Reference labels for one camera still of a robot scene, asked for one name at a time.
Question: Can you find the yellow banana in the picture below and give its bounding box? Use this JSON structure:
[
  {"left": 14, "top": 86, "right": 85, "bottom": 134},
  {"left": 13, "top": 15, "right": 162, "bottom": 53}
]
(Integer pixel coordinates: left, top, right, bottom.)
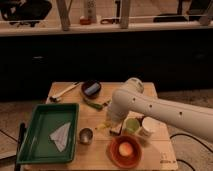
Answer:
[{"left": 95, "top": 123, "right": 110, "bottom": 131}]

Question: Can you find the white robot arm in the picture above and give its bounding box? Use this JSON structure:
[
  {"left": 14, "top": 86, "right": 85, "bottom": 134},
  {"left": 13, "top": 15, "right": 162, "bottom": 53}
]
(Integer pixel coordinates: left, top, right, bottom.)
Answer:
[{"left": 106, "top": 77, "right": 213, "bottom": 143}]

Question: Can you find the small metal cup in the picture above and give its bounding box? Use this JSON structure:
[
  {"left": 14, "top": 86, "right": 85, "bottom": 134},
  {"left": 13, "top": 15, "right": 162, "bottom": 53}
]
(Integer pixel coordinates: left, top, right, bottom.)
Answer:
[{"left": 79, "top": 128, "right": 93, "bottom": 145}]

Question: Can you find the white cup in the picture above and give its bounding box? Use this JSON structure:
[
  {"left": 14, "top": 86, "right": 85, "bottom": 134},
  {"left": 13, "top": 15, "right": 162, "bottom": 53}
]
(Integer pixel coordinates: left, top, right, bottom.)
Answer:
[{"left": 139, "top": 117, "right": 159, "bottom": 138}]

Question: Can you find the black rectangular block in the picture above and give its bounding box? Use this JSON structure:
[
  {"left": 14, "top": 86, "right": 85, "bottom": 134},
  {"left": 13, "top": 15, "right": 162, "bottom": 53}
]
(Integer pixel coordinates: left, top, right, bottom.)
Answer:
[{"left": 109, "top": 130, "right": 121, "bottom": 136}]

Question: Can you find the orange round fruit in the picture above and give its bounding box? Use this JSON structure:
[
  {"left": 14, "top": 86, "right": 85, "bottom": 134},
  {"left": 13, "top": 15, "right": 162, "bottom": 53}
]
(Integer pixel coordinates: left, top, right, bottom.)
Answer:
[{"left": 119, "top": 142, "right": 133, "bottom": 157}]

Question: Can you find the green pepper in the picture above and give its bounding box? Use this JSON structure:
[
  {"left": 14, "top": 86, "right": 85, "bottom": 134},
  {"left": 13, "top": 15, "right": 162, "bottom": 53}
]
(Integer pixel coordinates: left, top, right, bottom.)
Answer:
[{"left": 83, "top": 97, "right": 103, "bottom": 110}]

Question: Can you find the orange bowl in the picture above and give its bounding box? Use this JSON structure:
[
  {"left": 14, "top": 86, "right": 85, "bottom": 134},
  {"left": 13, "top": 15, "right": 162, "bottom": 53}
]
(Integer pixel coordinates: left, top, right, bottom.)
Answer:
[{"left": 107, "top": 135, "right": 142, "bottom": 169}]

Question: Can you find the blue rectangular block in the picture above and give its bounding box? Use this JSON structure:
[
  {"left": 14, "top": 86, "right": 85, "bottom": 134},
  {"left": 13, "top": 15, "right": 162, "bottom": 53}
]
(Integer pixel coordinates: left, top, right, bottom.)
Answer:
[{"left": 84, "top": 83, "right": 100, "bottom": 96}]

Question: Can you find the dark bowl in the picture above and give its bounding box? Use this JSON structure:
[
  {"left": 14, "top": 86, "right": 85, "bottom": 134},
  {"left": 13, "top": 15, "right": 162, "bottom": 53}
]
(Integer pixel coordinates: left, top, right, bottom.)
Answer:
[{"left": 81, "top": 80, "right": 101, "bottom": 99}]

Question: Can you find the green plastic tray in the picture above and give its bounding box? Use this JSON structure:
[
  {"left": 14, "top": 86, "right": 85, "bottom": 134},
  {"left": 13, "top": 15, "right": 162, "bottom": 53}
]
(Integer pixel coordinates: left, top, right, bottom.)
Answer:
[{"left": 17, "top": 103, "right": 79, "bottom": 164}]

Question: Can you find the black bar beside table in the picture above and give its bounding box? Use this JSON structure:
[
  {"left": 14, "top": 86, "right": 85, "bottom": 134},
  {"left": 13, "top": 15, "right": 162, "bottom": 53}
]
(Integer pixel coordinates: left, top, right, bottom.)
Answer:
[{"left": 14, "top": 123, "right": 26, "bottom": 171}]

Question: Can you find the red object on floor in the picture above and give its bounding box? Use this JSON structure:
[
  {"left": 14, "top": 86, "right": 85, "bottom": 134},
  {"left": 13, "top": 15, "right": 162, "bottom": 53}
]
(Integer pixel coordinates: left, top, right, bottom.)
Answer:
[{"left": 79, "top": 16, "right": 92, "bottom": 25}]

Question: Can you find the black office chair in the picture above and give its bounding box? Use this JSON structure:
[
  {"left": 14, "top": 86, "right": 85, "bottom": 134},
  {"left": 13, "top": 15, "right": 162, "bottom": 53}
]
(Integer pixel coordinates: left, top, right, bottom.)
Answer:
[{"left": 0, "top": 0, "right": 52, "bottom": 27}]

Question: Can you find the black floor cable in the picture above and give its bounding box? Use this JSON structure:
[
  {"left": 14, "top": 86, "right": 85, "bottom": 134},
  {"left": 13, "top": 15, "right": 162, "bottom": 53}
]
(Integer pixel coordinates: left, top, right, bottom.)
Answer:
[{"left": 169, "top": 132, "right": 213, "bottom": 171}]

